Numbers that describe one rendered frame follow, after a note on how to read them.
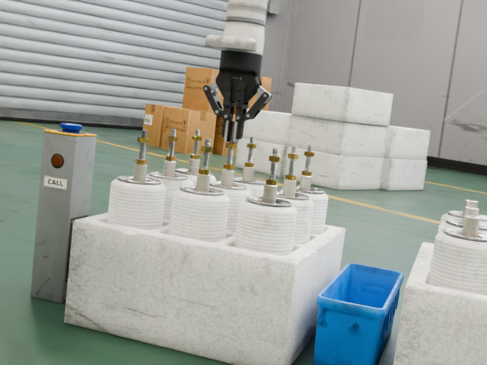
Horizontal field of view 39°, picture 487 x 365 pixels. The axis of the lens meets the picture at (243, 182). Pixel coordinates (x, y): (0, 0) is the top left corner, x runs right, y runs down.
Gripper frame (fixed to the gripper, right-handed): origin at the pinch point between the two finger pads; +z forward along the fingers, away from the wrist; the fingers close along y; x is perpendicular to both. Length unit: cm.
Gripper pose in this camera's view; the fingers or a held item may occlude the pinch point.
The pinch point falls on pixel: (232, 131)
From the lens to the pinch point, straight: 127.0
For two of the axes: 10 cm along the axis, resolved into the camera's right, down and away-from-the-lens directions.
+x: -3.2, 0.7, -9.4
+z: -1.2, 9.9, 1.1
